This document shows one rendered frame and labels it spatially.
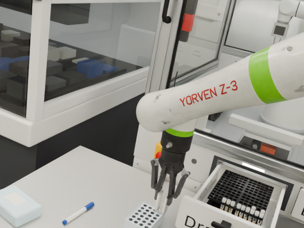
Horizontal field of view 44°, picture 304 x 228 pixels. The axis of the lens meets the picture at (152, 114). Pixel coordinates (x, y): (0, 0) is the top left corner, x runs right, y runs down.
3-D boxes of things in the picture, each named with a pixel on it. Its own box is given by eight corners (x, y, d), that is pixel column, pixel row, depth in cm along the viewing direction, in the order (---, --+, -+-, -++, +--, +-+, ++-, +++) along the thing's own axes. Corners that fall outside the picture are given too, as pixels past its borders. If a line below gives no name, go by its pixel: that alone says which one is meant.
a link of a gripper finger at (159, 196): (159, 193, 120) (157, 192, 120) (155, 211, 122) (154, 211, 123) (163, 189, 122) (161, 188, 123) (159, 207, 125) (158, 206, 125)
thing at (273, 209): (265, 258, 106) (271, 241, 104) (182, 221, 115) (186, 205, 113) (283, 195, 141) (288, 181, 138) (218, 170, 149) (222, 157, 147)
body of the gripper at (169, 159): (157, 146, 113) (151, 172, 116) (182, 156, 110) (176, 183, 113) (167, 138, 119) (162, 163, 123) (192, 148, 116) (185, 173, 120)
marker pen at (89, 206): (65, 226, 115) (65, 222, 114) (61, 224, 115) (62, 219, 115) (94, 206, 126) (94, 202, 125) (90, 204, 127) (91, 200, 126)
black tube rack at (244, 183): (257, 236, 114) (263, 219, 112) (203, 213, 120) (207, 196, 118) (268, 202, 133) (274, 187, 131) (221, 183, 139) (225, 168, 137)
